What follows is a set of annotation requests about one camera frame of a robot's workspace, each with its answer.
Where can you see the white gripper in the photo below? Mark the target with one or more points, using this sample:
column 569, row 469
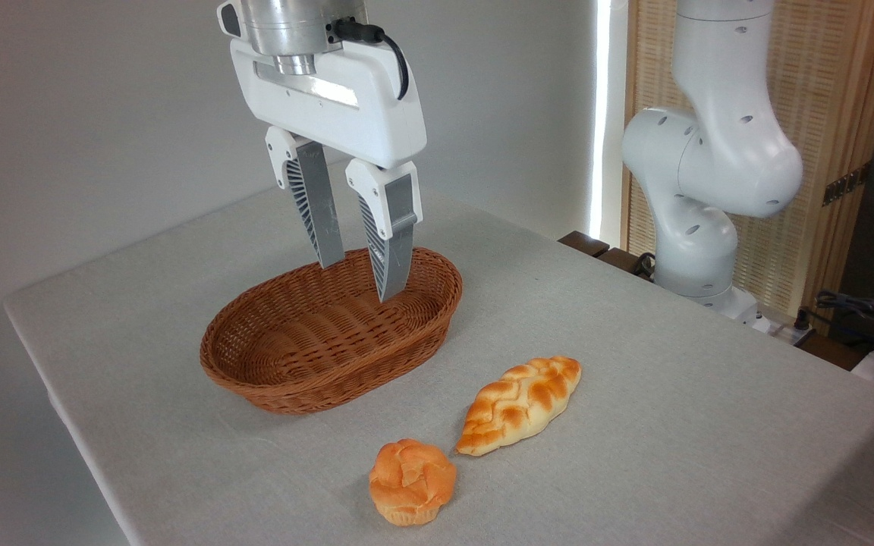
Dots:
column 346, row 114

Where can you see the long braided bread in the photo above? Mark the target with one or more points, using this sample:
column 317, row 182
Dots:
column 520, row 406

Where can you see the brown wicker basket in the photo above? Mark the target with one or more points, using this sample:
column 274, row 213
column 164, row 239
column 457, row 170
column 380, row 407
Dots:
column 331, row 379

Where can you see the round bread bun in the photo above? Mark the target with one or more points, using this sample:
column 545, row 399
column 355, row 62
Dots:
column 412, row 481

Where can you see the light grey tablecloth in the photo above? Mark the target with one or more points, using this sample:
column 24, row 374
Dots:
column 634, row 455

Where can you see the wooden bamboo folding screen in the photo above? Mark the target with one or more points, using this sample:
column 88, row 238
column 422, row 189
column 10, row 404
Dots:
column 824, row 76

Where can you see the black screen hinge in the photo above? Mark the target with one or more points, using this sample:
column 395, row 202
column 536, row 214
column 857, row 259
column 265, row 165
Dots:
column 845, row 186

